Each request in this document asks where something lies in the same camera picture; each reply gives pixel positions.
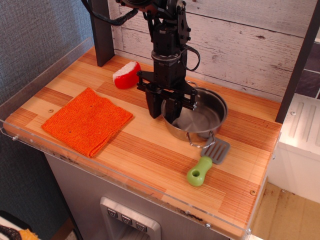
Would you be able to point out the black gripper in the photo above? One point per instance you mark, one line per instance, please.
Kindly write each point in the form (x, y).
(167, 82)

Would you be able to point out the stainless steel pot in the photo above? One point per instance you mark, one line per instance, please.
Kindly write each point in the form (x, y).
(200, 126)

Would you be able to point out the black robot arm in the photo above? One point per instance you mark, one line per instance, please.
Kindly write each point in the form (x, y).
(167, 23)

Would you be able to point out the orange knitted towel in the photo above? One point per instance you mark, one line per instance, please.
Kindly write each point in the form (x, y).
(87, 122)

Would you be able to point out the red white cheese wedge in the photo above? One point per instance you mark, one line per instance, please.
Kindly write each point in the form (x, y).
(127, 77)

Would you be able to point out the clear acrylic edge guard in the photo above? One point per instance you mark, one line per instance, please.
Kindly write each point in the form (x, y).
(144, 158)

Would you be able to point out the silver toy fridge cabinet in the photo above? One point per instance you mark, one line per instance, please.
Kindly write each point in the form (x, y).
(83, 190)

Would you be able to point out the silver dispenser panel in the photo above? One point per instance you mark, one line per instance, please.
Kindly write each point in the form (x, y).
(123, 223)

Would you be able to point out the white toy sink unit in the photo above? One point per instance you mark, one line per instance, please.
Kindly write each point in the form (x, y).
(295, 164)

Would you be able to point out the yellow black object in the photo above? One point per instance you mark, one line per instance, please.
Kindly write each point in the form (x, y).
(13, 234)

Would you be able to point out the grey spatula green handle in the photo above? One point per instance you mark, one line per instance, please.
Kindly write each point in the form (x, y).
(211, 155)

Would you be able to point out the dark left upright post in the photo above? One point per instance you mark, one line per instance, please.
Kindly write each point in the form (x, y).
(102, 32)

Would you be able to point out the dark upright post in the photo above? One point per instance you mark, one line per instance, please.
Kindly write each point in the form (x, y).
(102, 32)
(302, 58)

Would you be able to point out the dark right upright post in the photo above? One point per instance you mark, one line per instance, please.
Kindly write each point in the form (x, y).
(302, 58)

